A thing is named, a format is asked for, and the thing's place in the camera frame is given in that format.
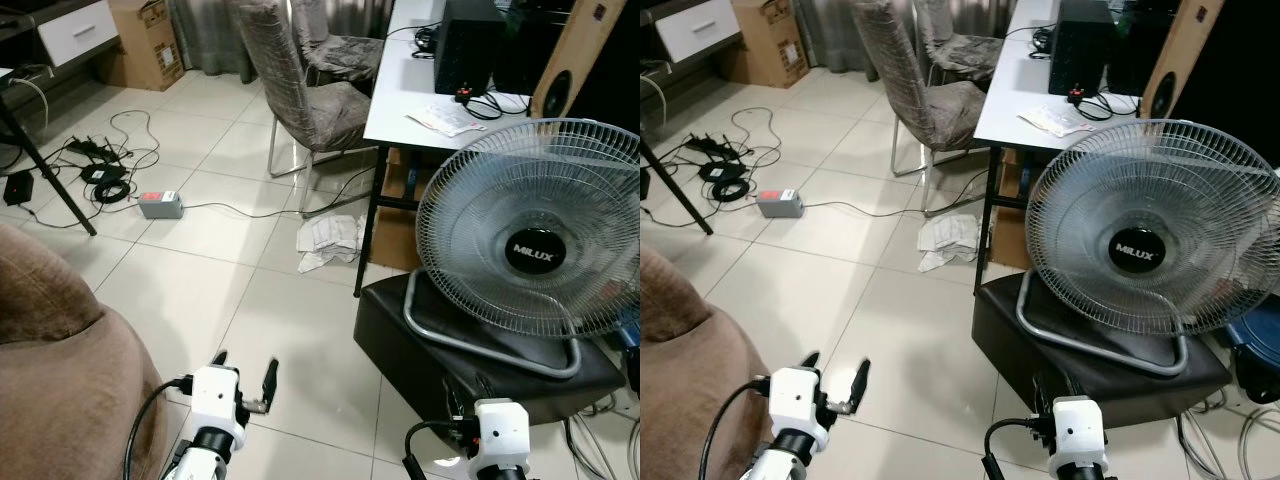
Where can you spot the brown cardboard box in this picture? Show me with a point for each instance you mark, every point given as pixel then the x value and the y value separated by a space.
pixel 768 45
pixel 1008 235
pixel 145 45
pixel 400 235

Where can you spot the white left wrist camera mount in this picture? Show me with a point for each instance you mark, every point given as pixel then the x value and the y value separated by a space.
pixel 797 402
pixel 217 400

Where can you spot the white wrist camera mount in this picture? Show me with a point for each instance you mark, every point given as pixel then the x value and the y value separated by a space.
pixel 1080 435
pixel 500 435
pixel 217 400
pixel 797 402

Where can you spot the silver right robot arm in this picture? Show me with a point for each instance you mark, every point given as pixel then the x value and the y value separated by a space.
pixel 1085 474
pixel 505 474

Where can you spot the white table black legs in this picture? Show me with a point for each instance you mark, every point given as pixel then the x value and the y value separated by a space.
pixel 1010 100
pixel 400 100

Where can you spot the wooden speaker box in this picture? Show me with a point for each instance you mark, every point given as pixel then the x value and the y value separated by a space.
pixel 1182 60
pixel 570 60

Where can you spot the grey power box red label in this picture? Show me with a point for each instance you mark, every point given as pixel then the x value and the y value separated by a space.
pixel 160 206
pixel 780 204

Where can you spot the brown fabric sofa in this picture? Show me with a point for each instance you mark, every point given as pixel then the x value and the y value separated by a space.
pixel 60 390
pixel 690 400

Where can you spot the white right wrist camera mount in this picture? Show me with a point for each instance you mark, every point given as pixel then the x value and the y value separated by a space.
pixel 500 435
pixel 1080 435

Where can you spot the grey curtain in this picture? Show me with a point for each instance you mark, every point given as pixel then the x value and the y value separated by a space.
pixel 210 35
pixel 835 30

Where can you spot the grey-brown fabric chair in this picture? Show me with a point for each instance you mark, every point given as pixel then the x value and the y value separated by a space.
pixel 300 100
pixel 925 100
pixel 965 50
pixel 345 55

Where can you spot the black power adapter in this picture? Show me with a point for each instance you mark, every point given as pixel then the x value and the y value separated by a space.
pixel 644 183
pixel 17 187

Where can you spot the blue round container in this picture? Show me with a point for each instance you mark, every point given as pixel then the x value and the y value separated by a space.
pixel 630 328
pixel 1255 350

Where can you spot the black leather ottoman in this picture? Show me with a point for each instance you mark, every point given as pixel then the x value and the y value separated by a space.
pixel 430 350
pixel 1040 345

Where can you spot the white drawer cabinet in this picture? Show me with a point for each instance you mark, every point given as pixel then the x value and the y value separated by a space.
pixel 75 32
pixel 698 28

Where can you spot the black computer case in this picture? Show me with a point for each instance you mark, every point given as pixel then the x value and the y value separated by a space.
pixel 1080 45
pixel 468 45

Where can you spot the white printed paper packet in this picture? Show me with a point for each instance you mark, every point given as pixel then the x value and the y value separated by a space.
pixel 445 120
pixel 1055 120

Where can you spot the black stand leg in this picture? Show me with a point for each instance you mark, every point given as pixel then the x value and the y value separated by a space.
pixel 675 188
pixel 45 165

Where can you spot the black power strip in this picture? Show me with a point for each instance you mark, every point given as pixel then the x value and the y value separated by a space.
pixel 712 146
pixel 92 147

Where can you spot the black plug red button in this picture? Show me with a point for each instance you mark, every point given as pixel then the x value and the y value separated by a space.
pixel 1077 96
pixel 467 96

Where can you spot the grey floor fan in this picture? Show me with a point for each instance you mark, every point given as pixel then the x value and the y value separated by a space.
pixel 535 250
pixel 1140 250

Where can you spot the white crumpled cloth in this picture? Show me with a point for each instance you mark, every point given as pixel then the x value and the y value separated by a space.
pixel 950 240
pixel 330 242

